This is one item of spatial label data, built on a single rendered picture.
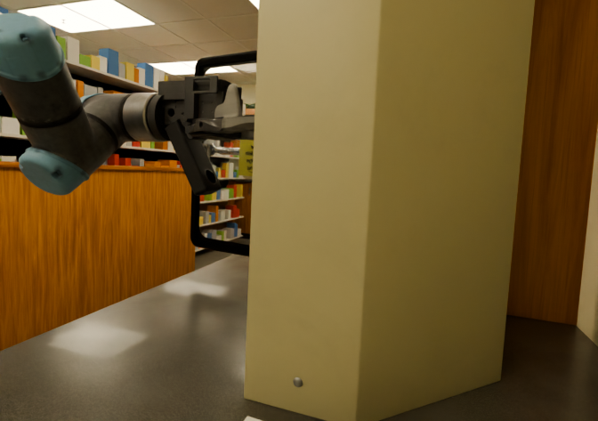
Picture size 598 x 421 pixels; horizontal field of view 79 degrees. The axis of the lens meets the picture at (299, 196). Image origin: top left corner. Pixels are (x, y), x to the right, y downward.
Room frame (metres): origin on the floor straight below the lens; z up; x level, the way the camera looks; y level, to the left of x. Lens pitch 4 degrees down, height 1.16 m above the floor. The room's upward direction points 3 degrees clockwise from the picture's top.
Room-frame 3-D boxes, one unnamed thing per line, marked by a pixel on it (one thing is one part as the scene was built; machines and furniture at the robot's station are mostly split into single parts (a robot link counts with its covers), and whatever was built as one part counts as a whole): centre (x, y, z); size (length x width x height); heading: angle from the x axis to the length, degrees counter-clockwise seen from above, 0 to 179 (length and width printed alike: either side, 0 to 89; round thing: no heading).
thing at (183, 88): (0.55, 0.16, 1.24); 0.12 x 0.08 x 0.09; 71
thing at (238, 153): (0.71, 0.10, 1.19); 0.30 x 0.01 x 0.40; 62
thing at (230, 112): (0.46, 0.09, 1.24); 0.09 x 0.03 x 0.06; 37
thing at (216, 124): (0.50, 0.12, 1.22); 0.09 x 0.05 x 0.02; 37
